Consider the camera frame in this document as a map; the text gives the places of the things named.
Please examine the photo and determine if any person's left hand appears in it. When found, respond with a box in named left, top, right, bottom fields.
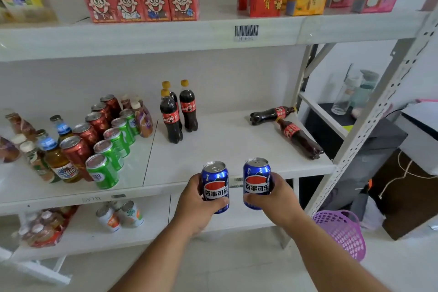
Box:
left=172, top=173, right=230, bottom=238

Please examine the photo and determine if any person's right hand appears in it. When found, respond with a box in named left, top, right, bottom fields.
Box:
left=243, top=172, right=305, bottom=229

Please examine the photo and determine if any blue Pepsi can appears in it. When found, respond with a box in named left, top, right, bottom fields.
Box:
left=243, top=157, right=271, bottom=211
left=201, top=161, right=230, bottom=215

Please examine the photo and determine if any white metal shelf rack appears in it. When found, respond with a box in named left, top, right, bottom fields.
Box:
left=0, top=0, right=438, bottom=286

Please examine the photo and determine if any cola bottle front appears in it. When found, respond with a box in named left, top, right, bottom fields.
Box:
left=276, top=118, right=325, bottom=160
left=160, top=89, right=184, bottom=144

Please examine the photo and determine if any cola bottle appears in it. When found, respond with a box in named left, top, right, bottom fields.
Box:
left=249, top=106, right=297, bottom=126
left=179, top=79, right=199, bottom=133
left=276, top=118, right=325, bottom=160
left=160, top=89, right=184, bottom=144
left=162, top=80, right=180, bottom=121

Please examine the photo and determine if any person's right forearm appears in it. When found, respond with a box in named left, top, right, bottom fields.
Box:
left=284, top=213, right=391, bottom=292

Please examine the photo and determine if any person's left forearm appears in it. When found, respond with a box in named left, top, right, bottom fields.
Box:
left=109, top=219, right=198, bottom=292

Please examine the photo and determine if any purple plastic basket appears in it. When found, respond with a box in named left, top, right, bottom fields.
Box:
left=312, top=209, right=367, bottom=262

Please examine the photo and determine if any peach print can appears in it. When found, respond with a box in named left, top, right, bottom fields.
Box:
left=120, top=200, right=144, bottom=228

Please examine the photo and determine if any white bottle silver cap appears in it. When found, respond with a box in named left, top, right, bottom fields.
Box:
left=95, top=205, right=122, bottom=233

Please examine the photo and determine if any white plastic bag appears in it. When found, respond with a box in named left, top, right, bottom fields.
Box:
left=359, top=196, right=386, bottom=233

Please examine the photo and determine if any purple label coffee bottle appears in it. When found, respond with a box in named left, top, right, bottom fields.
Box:
left=131, top=101, right=154, bottom=138
left=132, top=96, right=153, bottom=121

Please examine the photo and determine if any black cabinet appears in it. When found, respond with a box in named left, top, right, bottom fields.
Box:
left=299, top=103, right=408, bottom=212

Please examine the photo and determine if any clear bottle white cap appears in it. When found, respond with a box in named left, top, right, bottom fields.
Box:
left=331, top=74, right=363, bottom=116

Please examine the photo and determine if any brown wooden cabinet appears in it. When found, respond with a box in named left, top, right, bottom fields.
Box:
left=368, top=148, right=438, bottom=241

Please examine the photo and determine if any red drink can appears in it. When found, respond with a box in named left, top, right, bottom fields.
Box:
left=84, top=112, right=110, bottom=137
left=100, top=94, right=122, bottom=118
left=59, top=135, right=95, bottom=182
left=72, top=122, right=100, bottom=149
left=91, top=102, right=114, bottom=125

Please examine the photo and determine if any blue label beer bottle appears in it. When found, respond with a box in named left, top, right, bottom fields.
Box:
left=35, top=129, right=83, bottom=184
left=49, top=115, right=73, bottom=142

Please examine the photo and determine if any teal bottle grey cap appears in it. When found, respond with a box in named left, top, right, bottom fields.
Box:
left=349, top=69, right=381, bottom=111

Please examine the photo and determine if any wrapped pack of small bottles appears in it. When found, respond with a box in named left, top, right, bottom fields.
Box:
left=17, top=206, right=79, bottom=248

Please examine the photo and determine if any white printer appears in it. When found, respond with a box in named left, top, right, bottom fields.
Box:
left=395, top=100, right=438, bottom=176

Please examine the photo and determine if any white barcode label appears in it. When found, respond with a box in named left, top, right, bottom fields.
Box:
left=234, top=24, right=260, bottom=42

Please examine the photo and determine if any brown coffee bottle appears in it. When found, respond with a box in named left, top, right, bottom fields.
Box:
left=5, top=112, right=37, bottom=138
left=0, top=136, right=21, bottom=164

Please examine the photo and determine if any white cable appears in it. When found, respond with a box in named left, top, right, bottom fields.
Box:
left=378, top=150, right=438, bottom=200

